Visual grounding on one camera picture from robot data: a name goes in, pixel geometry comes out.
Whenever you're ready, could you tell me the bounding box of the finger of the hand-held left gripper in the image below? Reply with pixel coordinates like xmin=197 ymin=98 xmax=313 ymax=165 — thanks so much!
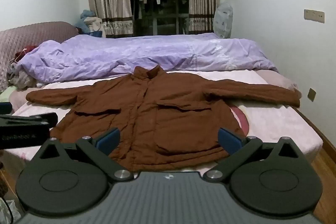
xmin=0 ymin=112 xmax=58 ymax=127

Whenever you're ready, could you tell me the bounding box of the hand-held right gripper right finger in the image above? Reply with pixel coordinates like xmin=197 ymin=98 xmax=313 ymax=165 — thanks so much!
xmin=203 ymin=128 xmax=306 ymax=182

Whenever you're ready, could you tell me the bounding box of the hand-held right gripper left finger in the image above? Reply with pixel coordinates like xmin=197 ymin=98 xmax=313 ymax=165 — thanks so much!
xmin=33 ymin=128 xmax=133 ymax=181

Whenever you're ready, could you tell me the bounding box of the brown jacket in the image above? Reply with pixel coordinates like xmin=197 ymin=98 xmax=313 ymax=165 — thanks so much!
xmin=26 ymin=64 xmax=302 ymax=171

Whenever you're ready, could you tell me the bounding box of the pile of crumpled clothes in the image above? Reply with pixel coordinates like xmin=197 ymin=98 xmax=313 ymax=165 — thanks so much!
xmin=7 ymin=45 xmax=38 ymax=88

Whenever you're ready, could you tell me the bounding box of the pink printed bed sheet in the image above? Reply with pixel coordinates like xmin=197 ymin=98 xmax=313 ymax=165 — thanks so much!
xmin=5 ymin=69 xmax=324 ymax=174

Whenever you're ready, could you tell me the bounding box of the mauve quilted headboard cover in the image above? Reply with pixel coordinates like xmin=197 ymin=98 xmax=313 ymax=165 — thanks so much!
xmin=0 ymin=21 xmax=84 ymax=75

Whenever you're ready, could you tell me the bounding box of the purple duvet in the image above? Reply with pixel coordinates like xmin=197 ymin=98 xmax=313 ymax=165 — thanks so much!
xmin=16 ymin=32 xmax=279 ymax=84

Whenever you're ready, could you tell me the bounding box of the blue and white cloth pile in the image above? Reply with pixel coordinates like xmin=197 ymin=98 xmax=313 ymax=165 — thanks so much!
xmin=75 ymin=9 xmax=106 ymax=38

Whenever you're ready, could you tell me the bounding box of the white plastic bag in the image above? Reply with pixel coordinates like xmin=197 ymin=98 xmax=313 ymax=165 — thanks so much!
xmin=213 ymin=2 xmax=233 ymax=39

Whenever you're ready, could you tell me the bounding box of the black cable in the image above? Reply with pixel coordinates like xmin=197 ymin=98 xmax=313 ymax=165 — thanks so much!
xmin=0 ymin=196 xmax=15 ymax=224

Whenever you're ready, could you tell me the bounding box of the wooden bed frame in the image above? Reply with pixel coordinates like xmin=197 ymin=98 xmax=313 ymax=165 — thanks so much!
xmin=297 ymin=108 xmax=336 ymax=155

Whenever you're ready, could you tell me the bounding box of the beige wall switch plate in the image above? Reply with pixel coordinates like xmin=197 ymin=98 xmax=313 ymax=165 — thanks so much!
xmin=304 ymin=9 xmax=325 ymax=23

